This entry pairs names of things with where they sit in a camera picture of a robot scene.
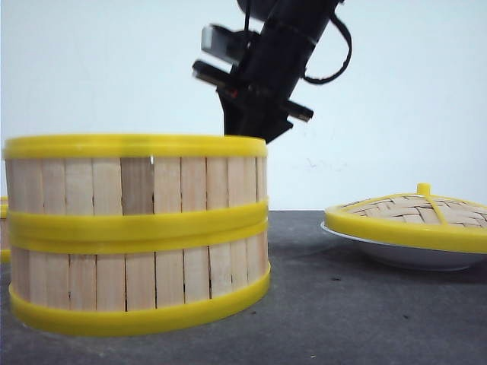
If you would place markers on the woven bamboo steamer lid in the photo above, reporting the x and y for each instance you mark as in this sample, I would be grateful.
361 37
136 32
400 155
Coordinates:
419 219

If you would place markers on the bamboo steamer basket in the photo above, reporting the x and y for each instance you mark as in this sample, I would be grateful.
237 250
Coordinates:
140 294
5 246
100 194

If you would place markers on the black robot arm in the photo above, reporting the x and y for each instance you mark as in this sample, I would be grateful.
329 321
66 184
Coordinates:
307 18

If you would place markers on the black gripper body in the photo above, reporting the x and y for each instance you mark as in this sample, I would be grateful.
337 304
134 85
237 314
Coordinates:
255 94

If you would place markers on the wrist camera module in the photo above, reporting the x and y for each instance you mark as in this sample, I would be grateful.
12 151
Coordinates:
224 44

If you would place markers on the white plate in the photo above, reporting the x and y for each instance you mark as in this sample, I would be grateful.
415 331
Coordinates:
411 257

